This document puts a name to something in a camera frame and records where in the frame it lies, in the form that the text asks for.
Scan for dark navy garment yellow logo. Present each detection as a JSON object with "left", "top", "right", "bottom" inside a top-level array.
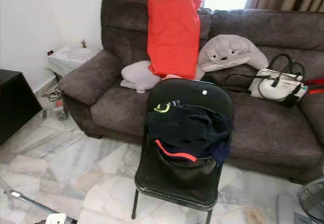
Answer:
[{"left": 146, "top": 100, "right": 233, "bottom": 156}]

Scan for black TV console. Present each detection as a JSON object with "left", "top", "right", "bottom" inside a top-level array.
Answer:
[{"left": 0, "top": 68, "right": 37, "bottom": 145}]

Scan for side table white lace cloth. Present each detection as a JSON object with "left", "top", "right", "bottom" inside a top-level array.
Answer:
[{"left": 45, "top": 43, "right": 101, "bottom": 78}]

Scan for small light grey plush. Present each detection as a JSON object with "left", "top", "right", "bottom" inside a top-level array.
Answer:
[{"left": 120, "top": 61, "right": 161, "bottom": 94}]

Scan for dark garment orange stripe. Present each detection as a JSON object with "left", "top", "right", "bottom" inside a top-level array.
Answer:
[{"left": 154, "top": 138, "right": 200, "bottom": 163}]

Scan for red cushion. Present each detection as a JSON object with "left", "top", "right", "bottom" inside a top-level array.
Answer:
[{"left": 147, "top": 0, "right": 203, "bottom": 79}]

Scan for black laundry basket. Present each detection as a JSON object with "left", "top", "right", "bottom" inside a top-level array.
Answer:
[{"left": 154, "top": 139, "right": 221, "bottom": 188}]

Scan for royal blue garment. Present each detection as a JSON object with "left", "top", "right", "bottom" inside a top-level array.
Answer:
[{"left": 214, "top": 142, "right": 232, "bottom": 165}]

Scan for grey seal plush pillow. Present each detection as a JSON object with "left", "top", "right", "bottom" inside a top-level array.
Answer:
[{"left": 197, "top": 34, "right": 269, "bottom": 73}]

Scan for dark brown sofa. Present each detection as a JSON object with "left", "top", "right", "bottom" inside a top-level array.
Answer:
[{"left": 57, "top": 0, "right": 324, "bottom": 184}]

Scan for grey standing fan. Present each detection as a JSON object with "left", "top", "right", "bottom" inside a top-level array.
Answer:
[{"left": 277, "top": 176, "right": 324, "bottom": 224}]

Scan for floor power strip with cables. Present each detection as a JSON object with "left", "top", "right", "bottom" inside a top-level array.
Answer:
[{"left": 45, "top": 87, "right": 69, "bottom": 121}]

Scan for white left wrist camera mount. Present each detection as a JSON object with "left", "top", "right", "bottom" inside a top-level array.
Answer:
[{"left": 46, "top": 213, "right": 66, "bottom": 224}]

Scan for white handbag black handles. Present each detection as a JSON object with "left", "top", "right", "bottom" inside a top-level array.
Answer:
[{"left": 224, "top": 53, "right": 308, "bottom": 108}]

